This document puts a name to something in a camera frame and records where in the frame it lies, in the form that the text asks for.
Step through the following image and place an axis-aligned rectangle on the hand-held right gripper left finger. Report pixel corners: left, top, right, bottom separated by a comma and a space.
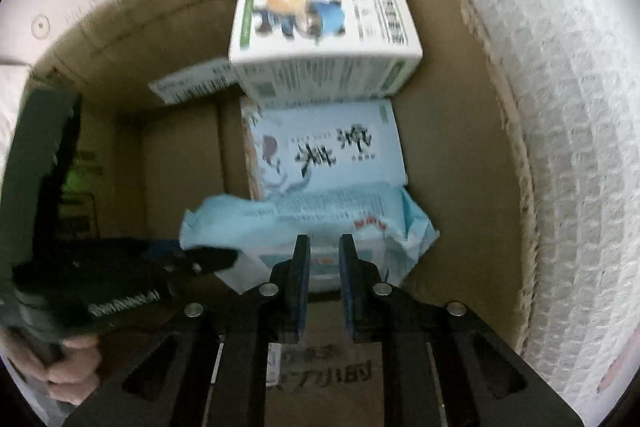
62, 234, 312, 427

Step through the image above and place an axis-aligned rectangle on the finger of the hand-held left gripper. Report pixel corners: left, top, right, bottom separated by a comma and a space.
172, 246, 239, 276

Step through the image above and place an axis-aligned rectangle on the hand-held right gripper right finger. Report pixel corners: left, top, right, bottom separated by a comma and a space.
340, 234, 586, 427

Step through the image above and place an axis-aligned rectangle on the light blue wipes packet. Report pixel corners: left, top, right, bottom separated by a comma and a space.
179, 188, 442, 294

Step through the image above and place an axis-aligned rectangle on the brown cardboard box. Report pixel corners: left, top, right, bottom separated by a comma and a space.
30, 0, 538, 427

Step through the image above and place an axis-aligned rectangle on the person's left hand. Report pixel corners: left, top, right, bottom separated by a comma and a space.
5, 334, 102, 405

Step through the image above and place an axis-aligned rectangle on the light blue ink-print box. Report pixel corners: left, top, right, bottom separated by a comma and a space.
240, 98, 409, 202

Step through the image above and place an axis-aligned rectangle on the white label sheet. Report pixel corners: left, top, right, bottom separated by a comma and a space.
148, 59, 239, 106

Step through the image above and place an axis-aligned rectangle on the white green cartoon box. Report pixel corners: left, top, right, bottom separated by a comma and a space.
229, 0, 424, 100

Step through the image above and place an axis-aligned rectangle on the white printed bed bumper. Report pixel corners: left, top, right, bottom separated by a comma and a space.
332, 0, 640, 413

